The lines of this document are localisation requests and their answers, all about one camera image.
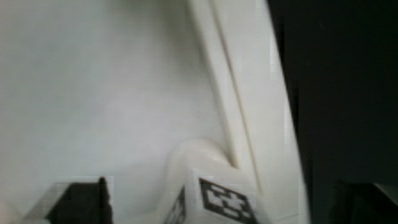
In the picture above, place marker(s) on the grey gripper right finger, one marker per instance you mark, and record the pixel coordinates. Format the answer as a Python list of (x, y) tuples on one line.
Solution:
[(365, 204)]

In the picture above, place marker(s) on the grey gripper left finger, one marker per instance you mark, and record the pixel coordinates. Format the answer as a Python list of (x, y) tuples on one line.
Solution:
[(74, 204)]

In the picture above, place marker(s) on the white table leg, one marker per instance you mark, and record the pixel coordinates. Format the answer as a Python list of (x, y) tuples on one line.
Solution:
[(209, 195)]

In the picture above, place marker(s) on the white square table top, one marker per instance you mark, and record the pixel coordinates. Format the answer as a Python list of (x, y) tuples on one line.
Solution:
[(132, 73)]

